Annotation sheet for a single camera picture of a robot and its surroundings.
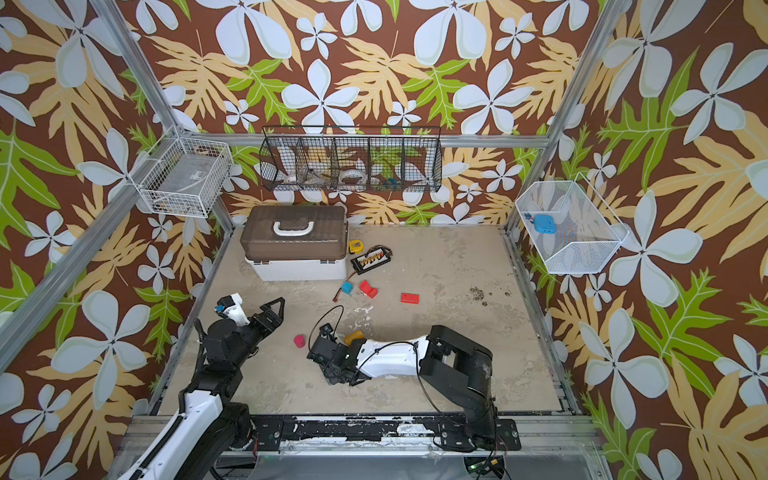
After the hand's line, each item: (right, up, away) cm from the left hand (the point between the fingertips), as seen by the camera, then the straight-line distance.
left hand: (274, 302), depth 81 cm
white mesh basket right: (+84, +20, +1) cm, 86 cm away
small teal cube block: (+18, +2, +20) cm, 27 cm away
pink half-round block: (+5, -13, +8) cm, 16 cm away
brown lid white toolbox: (+4, +17, +6) cm, 18 cm away
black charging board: (+26, +11, +27) cm, 39 cm away
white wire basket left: (-29, +36, +5) cm, 46 cm away
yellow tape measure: (+20, +16, +29) cm, 39 cm away
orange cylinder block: (+22, -12, +10) cm, 27 cm away
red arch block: (+25, +1, +19) cm, 32 cm away
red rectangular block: (+39, -2, +18) cm, 43 cm away
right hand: (+16, -19, +4) cm, 25 cm away
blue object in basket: (+78, +22, +5) cm, 81 cm away
